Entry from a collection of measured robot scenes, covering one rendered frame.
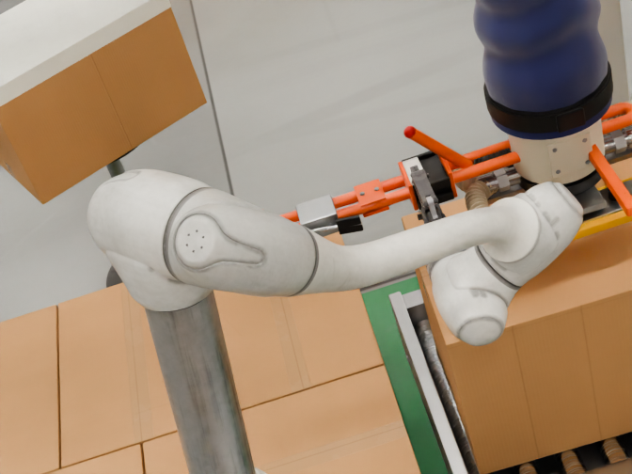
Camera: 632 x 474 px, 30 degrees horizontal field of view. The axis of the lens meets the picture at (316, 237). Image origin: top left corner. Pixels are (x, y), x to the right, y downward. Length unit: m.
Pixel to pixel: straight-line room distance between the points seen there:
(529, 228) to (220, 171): 2.76
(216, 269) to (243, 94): 3.46
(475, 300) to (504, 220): 0.16
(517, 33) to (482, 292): 0.43
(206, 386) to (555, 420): 0.94
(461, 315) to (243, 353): 1.12
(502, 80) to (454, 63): 2.63
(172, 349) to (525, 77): 0.78
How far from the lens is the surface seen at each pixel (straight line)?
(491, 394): 2.34
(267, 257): 1.46
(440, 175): 2.18
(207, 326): 1.66
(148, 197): 1.55
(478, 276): 1.89
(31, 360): 3.18
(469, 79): 4.58
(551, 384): 2.36
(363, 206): 2.17
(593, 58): 2.07
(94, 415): 2.95
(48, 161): 3.51
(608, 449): 2.52
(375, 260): 1.67
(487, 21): 2.02
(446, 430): 2.52
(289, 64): 4.97
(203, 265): 1.44
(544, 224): 1.84
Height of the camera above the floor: 2.53
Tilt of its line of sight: 39 degrees down
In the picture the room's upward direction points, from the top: 19 degrees counter-clockwise
